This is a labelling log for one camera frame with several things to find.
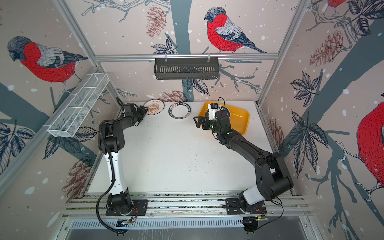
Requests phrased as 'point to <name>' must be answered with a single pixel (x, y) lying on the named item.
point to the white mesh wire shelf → (78, 105)
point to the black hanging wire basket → (204, 68)
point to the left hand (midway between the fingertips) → (146, 109)
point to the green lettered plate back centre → (179, 110)
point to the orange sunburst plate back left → (155, 106)
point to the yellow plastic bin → (239, 120)
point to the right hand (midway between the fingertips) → (199, 119)
